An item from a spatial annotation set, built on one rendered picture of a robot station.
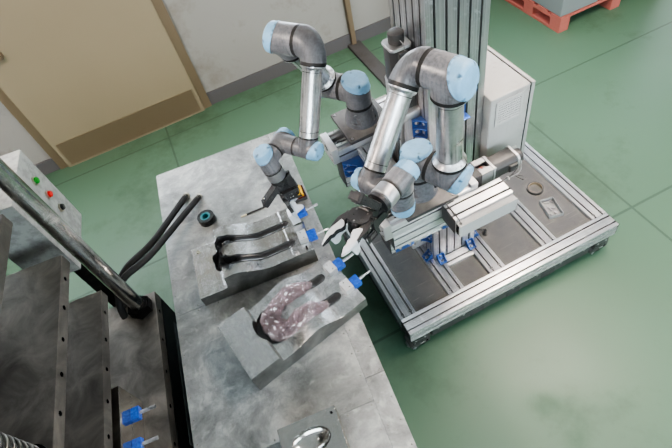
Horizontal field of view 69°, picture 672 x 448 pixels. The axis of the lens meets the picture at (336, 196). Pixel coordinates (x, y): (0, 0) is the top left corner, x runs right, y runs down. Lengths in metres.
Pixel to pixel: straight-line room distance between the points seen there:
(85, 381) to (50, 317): 0.27
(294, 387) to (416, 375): 0.95
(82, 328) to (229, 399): 0.59
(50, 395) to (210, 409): 0.56
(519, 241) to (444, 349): 0.70
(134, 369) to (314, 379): 0.73
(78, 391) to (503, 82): 1.89
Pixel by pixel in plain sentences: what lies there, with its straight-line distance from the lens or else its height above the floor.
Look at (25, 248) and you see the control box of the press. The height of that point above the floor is 1.27.
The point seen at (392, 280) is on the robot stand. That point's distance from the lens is 2.63.
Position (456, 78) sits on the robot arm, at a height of 1.66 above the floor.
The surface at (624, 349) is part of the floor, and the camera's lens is 2.85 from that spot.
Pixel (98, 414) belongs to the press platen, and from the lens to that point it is 1.85.
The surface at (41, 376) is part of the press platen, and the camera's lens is 1.69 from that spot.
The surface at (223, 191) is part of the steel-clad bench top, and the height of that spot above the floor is 0.80.
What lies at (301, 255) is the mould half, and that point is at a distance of 2.00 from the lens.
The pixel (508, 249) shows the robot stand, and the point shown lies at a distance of 2.76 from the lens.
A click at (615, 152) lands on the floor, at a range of 3.63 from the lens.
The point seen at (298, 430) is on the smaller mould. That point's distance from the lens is 1.74.
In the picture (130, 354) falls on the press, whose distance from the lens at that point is 2.20.
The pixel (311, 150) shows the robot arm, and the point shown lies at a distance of 1.82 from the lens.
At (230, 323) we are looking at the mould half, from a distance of 1.91.
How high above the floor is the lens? 2.51
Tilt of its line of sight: 49 degrees down
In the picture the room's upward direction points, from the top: 15 degrees counter-clockwise
